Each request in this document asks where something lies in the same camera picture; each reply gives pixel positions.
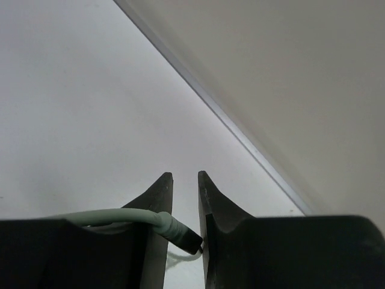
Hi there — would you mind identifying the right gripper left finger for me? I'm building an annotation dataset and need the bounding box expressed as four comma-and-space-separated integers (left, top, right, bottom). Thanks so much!
0, 172, 174, 289

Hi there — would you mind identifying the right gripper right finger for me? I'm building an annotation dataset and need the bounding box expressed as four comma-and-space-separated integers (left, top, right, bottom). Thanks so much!
198, 171, 384, 288

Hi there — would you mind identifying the mint green headphone cable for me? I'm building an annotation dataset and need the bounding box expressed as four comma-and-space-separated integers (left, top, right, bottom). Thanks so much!
45, 208, 204, 267

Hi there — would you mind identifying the right aluminium rail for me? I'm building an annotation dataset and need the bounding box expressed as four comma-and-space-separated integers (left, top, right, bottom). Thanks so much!
115, 1, 314, 216

